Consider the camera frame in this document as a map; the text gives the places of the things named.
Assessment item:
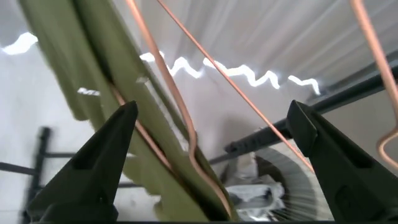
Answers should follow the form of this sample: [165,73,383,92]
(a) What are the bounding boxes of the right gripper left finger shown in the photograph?
[27,100,139,222]

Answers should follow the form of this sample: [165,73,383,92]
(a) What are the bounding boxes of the pale grey shorts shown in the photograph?
[225,152,287,218]

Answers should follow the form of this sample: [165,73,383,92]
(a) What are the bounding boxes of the black clothes rack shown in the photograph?
[0,51,398,222]

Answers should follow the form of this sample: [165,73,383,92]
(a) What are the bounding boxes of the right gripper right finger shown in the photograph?
[285,100,398,222]

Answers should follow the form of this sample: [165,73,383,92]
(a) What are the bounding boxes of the green printed shirt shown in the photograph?
[18,0,240,222]

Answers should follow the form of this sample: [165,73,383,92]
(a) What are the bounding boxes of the white laundry basket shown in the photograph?
[223,141,335,222]

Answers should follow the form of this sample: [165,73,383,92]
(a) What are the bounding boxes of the white curtain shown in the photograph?
[0,0,398,96]

